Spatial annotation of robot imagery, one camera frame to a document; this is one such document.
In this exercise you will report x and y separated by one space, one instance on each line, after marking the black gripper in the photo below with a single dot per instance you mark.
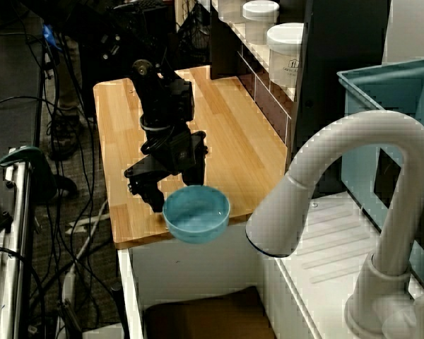
176 152

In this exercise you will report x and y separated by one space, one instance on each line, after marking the light blue ceramic bowl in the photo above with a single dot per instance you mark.
198 222

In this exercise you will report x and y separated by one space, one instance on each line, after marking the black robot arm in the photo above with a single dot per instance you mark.
162 99

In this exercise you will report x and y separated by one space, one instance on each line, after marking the white toy kitchen sink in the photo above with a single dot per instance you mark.
198 268

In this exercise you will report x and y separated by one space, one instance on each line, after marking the white curved sink faucet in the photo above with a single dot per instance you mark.
371 130

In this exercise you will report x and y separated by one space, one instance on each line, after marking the dark shoe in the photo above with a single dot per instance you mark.
65 136

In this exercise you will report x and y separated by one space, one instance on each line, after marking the dark shelf with tile backsplash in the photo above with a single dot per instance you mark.
265 95

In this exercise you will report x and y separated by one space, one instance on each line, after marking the green clamp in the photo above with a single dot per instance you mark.
32 162

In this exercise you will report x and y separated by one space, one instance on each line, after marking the person's trouser leg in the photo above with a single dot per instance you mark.
70 77

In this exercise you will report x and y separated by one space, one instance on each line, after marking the large white-lidded plastic jar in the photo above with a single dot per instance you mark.
284 56

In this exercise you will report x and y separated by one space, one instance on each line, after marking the clear plastic jar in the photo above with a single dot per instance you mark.
231 10

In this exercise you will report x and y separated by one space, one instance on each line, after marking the medium white-lidded plastic jar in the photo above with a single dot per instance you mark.
259 21

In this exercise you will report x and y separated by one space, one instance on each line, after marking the blue plastic scrap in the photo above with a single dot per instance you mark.
49 37

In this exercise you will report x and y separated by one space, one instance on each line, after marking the teal plastic tub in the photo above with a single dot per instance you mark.
360 106

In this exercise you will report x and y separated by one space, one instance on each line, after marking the black vertical panel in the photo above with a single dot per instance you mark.
342 63

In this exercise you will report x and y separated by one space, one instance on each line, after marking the silver metal rail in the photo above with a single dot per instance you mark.
16 247

